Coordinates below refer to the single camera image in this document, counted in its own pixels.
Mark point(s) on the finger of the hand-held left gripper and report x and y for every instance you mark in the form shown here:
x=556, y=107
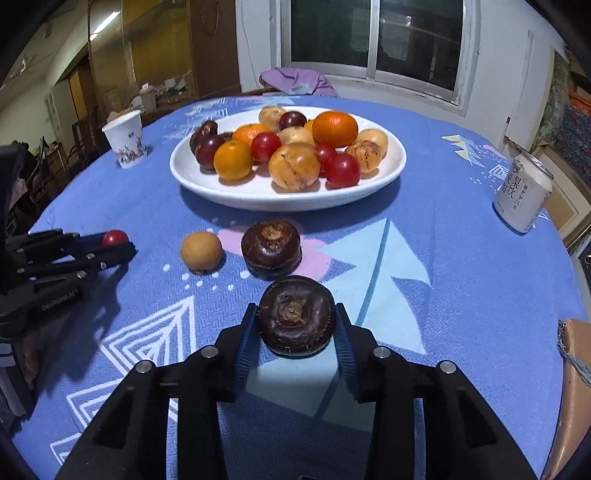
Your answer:
x=51, y=242
x=106, y=259

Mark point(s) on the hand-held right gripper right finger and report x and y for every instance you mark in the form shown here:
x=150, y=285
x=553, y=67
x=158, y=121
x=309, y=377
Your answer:
x=346, y=355

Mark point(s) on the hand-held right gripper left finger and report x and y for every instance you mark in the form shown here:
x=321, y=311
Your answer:
x=244, y=350

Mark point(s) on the red cherry tomato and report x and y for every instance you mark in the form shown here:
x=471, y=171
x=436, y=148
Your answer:
x=343, y=170
x=115, y=237
x=265, y=146
x=325, y=154

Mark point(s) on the dark brown water chestnut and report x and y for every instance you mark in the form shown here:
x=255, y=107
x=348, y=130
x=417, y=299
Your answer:
x=295, y=314
x=271, y=249
x=226, y=136
x=207, y=127

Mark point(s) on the small beige round fruit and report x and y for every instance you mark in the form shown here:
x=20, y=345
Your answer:
x=202, y=251

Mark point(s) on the dark red plum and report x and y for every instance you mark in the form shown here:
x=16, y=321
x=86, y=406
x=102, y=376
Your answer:
x=207, y=152
x=292, y=121

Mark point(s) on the white oval plate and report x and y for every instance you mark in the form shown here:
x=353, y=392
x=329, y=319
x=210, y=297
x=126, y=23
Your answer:
x=286, y=198

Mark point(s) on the orange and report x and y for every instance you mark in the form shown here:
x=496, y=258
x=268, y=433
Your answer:
x=308, y=125
x=334, y=129
x=233, y=160
x=247, y=133

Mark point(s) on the speckled tan round fruit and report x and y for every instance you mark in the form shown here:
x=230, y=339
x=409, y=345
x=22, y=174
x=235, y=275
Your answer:
x=294, y=166
x=376, y=138
x=364, y=157

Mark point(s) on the person's left hand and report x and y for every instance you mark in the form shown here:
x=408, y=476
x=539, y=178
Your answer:
x=27, y=360

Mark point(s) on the white printed paper cup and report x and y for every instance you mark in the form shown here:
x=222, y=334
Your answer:
x=124, y=138

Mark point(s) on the wooden glass cabinet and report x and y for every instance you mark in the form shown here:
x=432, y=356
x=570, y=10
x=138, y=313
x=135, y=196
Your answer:
x=152, y=46

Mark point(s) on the fluorescent ceiling light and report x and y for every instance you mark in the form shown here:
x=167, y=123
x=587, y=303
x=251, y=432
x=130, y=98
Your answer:
x=104, y=21

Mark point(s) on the brown leather case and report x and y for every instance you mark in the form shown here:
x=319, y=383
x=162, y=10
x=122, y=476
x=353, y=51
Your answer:
x=568, y=415

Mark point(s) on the white beverage can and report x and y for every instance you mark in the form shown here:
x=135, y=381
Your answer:
x=521, y=194

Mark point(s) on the purple cloth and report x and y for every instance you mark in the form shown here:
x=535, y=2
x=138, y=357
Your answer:
x=295, y=81

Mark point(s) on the white framed window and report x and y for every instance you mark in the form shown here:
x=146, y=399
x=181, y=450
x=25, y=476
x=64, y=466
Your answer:
x=332, y=32

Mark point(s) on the white panel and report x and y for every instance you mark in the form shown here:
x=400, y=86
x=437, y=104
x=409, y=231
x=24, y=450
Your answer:
x=521, y=83

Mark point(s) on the mottled picture panel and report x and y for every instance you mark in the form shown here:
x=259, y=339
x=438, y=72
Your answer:
x=561, y=97

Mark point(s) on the wooden picture frame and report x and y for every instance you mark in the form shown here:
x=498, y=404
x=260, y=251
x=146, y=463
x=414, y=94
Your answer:
x=565, y=198

